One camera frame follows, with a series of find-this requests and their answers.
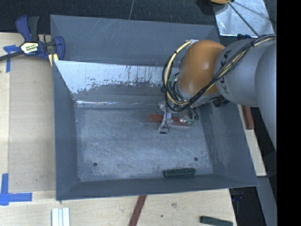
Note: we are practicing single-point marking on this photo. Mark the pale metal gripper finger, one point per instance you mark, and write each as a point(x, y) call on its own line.
point(164, 129)

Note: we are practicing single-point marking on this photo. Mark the red-brown flat block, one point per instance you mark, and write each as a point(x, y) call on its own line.
point(248, 118)
point(154, 118)
point(137, 211)

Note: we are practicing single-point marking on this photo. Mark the grey metal bin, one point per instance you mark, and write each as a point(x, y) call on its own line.
point(131, 145)

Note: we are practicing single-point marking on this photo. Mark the dark green flat block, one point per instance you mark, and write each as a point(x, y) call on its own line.
point(179, 172)
point(215, 221)

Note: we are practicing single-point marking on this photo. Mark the pale wood board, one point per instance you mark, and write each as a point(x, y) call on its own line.
point(30, 126)

